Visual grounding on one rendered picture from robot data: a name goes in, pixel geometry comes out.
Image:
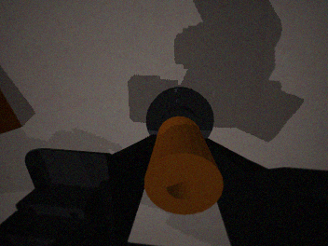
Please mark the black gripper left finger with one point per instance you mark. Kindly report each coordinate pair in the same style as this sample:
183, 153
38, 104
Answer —
119, 177

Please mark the orange knob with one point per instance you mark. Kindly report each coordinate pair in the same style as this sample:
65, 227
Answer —
182, 176

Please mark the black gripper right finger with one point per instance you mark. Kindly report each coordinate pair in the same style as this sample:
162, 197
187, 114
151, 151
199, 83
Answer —
254, 198

